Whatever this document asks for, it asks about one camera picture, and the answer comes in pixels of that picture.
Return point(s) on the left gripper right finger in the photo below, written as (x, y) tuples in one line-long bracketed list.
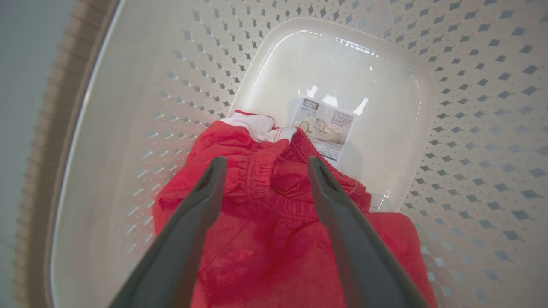
[(359, 256)]

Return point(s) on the paper basket label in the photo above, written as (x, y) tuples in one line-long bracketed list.
[(326, 124)]

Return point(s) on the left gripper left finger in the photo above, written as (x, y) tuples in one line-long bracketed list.
[(180, 248)]

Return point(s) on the red fleece shorts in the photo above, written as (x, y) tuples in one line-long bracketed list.
[(265, 256)]

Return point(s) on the white perforated laundry basket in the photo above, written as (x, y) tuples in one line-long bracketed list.
[(385, 64)]

